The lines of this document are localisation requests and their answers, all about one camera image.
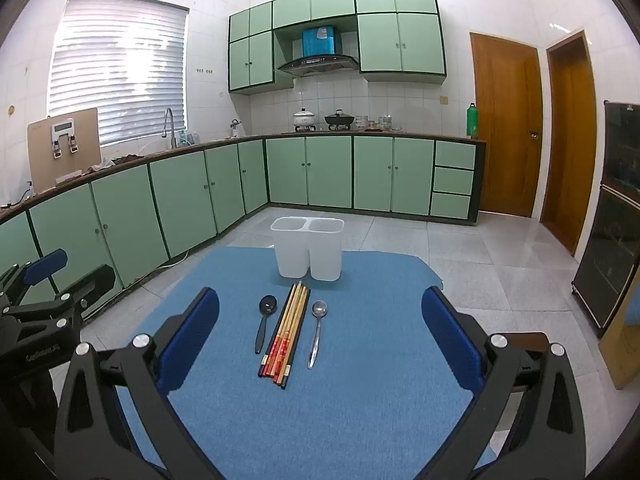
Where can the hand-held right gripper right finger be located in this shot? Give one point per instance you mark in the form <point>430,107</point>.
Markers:
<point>450,337</point>

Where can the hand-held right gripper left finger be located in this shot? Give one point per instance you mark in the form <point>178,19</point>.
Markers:
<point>192,335</point>

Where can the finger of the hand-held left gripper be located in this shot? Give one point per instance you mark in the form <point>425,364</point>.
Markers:
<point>92,285</point>
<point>46,265</point>

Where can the black spoon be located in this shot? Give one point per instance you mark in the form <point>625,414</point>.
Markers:
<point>264,325</point>

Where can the bundle of chopsticks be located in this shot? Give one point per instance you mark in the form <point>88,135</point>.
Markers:
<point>285,335</point>

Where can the metal spoon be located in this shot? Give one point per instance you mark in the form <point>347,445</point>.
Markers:
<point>316,332</point>

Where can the white two-compartment utensil holder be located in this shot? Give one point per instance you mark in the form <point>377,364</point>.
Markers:
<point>307,250</point>

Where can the wooden board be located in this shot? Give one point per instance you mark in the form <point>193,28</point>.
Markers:
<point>40,160</point>

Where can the blue table mat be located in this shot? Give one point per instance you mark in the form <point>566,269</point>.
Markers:
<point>360,410</point>

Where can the white clip device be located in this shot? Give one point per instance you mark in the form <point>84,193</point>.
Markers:
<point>64,132</point>

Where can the metal sink faucet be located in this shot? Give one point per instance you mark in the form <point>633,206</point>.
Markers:
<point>169,125</point>

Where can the black glass-front cabinet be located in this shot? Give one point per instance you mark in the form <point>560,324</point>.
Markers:
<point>610,220</point>

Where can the green kitchen base cabinets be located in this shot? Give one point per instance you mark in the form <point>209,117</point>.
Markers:
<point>325,172</point>

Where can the white window blind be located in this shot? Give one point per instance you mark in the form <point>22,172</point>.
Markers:
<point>120,70</point>

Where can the green bottle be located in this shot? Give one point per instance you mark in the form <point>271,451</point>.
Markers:
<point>472,120</point>

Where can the wooden door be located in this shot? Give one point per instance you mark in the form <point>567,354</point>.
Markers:
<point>505,125</point>
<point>570,145</point>

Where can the glass jar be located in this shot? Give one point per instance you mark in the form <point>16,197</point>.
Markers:
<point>362,123</point>
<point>385,123</point>

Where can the white cooking pot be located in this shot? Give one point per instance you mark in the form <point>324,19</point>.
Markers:
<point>304,119</point>

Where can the black wok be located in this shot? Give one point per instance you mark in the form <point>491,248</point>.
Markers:
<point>339,120</point>

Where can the black range hood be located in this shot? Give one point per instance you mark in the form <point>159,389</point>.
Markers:
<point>320,64</point>

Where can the blue hood chimney cover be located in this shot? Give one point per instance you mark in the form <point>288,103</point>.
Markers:
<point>318,40</point>

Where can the green kitchen wall cabinets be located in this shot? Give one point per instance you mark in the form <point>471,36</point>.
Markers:
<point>400,40</point>

